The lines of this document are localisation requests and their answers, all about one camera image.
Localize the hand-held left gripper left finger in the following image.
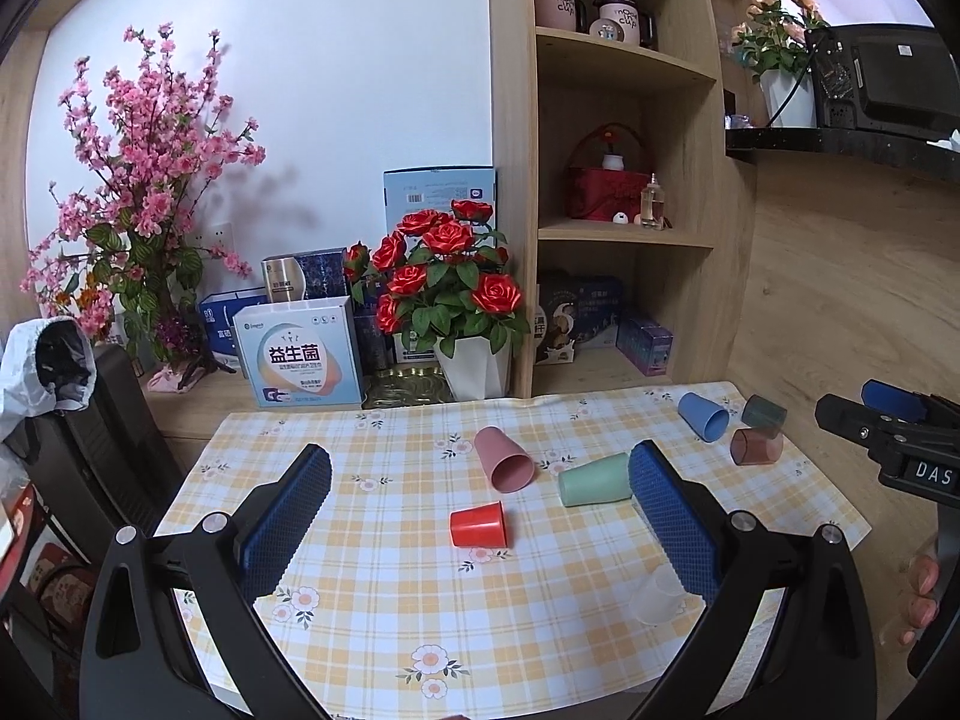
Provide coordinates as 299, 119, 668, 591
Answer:
79, 444, 333, 720

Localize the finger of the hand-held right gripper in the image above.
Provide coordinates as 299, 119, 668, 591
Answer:
815, 393, 905, 467
861, 379, 960, 430

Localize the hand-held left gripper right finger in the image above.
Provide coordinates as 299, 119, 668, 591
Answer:
627, 441, 878, 720

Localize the clear cup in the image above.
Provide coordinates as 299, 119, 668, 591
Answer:
628, 562, 687, 627

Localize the dark grey translucent cup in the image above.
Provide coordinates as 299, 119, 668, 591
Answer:
741, 394, 788, 431

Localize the green cup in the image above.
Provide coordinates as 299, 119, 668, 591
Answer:
558, 453, 635, 508

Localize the brown translucent cup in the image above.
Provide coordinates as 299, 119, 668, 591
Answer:
730, 427, 784, 467

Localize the blue cup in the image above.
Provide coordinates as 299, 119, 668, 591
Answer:
678, 391, 731, 442

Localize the pink cup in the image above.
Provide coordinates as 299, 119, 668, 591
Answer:
473, 426, 536, 494

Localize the red cup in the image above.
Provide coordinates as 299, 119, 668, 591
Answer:
450, 501, 512, 548

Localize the person's right hand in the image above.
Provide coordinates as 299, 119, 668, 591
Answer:
898, 553, 940, 647

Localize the yellow plaid floral tablecloth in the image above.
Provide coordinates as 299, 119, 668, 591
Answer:
154, 382, 871, 718

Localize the white box with teal print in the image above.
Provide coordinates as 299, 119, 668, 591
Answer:
232, 296, 366, 410

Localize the gold tray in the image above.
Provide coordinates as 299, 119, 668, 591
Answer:
364, 364, 458, 410

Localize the purple box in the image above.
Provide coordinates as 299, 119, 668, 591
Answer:
616, 311, 674, 378

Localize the dark blue box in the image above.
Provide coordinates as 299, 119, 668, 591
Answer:
352, 306, 398, 373

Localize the blue and white box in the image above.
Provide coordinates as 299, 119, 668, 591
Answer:
198, 289, 271, 380

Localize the black chair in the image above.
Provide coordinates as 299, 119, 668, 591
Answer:
0, 345, 188, 593

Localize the small brown printed box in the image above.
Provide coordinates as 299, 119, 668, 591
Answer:
535, 304, 580, 365

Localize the blue printed box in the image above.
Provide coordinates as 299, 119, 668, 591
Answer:
538, 271, 627, 352

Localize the red patterned cushion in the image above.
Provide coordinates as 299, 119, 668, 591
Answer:
0, 480, 98, 620

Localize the silver and blue box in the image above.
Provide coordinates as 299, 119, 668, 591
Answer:
261, 247, 350, 308

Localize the black counter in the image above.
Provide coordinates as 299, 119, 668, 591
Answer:
724, 127, 960, 182

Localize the glass perfume bottle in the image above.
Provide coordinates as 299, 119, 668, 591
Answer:
640, 172, 667, 230

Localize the red rose plant white pot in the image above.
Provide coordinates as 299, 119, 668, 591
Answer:
343, 199, 530, 403

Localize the white cloth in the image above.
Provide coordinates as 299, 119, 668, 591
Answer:
0, 319, 98, 445

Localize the black monitor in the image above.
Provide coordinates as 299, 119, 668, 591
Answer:
806, 24, 960, 140

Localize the red basket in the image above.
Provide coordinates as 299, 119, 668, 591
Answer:
564, 124, 652, 222

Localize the light blue flat box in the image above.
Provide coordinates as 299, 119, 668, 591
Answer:
384, 166, 498, 242

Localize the pink blossom artificial plant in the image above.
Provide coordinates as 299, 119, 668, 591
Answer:
19, 24, 267, 391

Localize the pink rose plant white pot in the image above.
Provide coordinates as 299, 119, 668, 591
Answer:
731, 0, 830, 128

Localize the wooden shelf unit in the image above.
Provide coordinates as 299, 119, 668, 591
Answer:
487, 0, 760, 400

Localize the white mug with black lid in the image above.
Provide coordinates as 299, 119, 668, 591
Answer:
591, 0, 658, 52

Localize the pink mug with black lid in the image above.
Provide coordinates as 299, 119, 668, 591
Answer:
534, 0, 587, 35

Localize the black cable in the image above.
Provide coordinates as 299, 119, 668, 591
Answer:
765, 34, 820, 128

